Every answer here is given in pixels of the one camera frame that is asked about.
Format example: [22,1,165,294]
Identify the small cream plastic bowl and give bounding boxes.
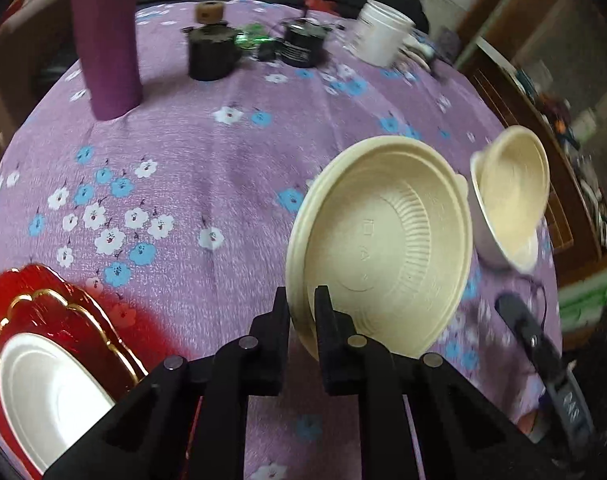
[468,126,551,274]

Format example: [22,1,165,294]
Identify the white disposable plate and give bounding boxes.
[0,333,114,474]

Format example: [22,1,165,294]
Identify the red gold-rimmed glass plate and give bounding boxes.
[0,288,147,399]

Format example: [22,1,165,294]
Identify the red wedding glass plate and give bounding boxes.
[0,263,147,479]

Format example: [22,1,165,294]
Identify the purple floral tablecloth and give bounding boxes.
[0,0,565,480]

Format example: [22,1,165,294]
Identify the white cloth gloves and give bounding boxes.
[400,35,438,73]

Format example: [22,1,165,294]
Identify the white plastic jar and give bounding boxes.
[348,0,415,68]

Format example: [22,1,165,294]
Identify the black cylindrical motor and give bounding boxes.
[278,8,333,68]

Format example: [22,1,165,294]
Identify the black motor with wooden spool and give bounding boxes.
[182,1,241,81]

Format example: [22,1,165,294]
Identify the green circuit board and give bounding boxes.
[235,23,274,51]

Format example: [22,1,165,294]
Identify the red bag on sofa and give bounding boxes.
[305,0,338,15]

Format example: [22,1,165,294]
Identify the brown armchair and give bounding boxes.
[0,0,76,145]

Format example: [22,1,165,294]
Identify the purple thermos bottle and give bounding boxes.
[71,0,143,122]

